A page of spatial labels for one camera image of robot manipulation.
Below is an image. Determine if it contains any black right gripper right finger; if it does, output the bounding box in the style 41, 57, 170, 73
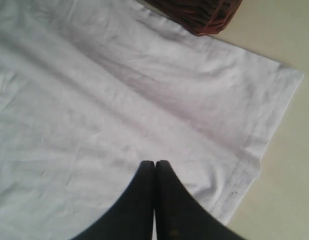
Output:
154, 160, 235, 240

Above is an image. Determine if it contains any dark red wicker basket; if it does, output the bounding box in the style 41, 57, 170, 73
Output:
147, 0, 242, 37

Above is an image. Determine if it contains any white t-shirt red lettering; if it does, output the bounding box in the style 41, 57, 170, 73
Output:
0, 0, 304, 240

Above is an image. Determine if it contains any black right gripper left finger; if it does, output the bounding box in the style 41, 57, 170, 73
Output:
74, 160, 155, 240

